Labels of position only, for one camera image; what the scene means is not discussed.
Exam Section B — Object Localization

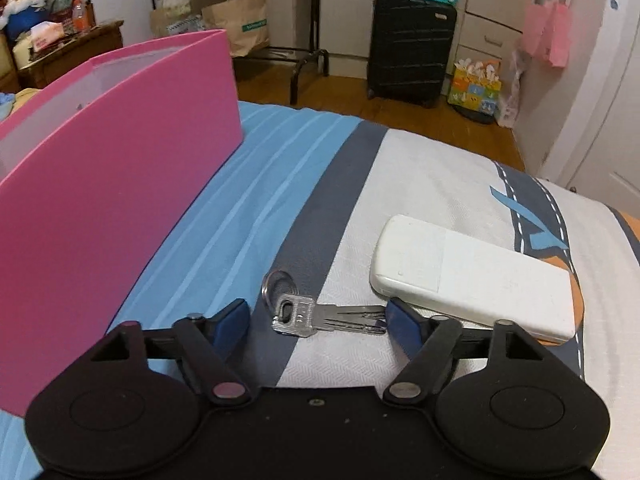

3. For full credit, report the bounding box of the orange bottle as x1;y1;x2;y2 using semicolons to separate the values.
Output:
72;0;96;33

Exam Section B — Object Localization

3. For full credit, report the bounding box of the colourful cartoon gift bag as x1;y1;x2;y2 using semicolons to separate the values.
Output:
446;57;502;125

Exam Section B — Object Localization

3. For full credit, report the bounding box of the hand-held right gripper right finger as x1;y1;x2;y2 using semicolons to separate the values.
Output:
382;297;549;407

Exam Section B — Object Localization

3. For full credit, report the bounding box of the black hard-shell suitcase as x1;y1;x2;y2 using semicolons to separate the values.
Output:
366;0;458;109

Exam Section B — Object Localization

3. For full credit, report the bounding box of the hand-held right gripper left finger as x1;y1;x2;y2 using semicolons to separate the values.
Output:
89;298;253;407

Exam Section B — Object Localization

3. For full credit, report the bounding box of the wide brown paper bag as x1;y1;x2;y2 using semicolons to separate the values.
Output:
201;0;271;58

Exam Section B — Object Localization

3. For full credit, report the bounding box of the white remote control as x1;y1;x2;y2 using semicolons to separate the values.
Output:
370;214;578;345

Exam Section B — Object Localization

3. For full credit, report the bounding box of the white drawer cabinet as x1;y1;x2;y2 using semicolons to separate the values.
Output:
457;0;536;78

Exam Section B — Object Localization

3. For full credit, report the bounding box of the pink paper bag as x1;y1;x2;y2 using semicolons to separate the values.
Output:
520;0;572;68

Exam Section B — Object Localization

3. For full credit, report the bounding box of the black metal rack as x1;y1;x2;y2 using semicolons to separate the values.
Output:
232;0;330;106

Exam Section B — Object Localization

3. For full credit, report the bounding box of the silver key with ring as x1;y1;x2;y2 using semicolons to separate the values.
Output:
261;270;388;339

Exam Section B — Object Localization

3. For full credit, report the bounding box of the wooden dresser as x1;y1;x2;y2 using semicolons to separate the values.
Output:
17;20;125;91

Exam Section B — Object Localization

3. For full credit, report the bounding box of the clear plastic bag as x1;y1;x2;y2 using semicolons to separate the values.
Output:
495;45;531;128

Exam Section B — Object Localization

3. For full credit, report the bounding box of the striped bed sheet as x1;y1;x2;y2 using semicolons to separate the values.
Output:
0;100;640;480

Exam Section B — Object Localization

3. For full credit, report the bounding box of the pink cardboard box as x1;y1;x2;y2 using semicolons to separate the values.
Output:
0;29;246;418

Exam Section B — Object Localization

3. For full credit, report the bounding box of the white door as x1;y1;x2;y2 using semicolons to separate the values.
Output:
542;0;640;206

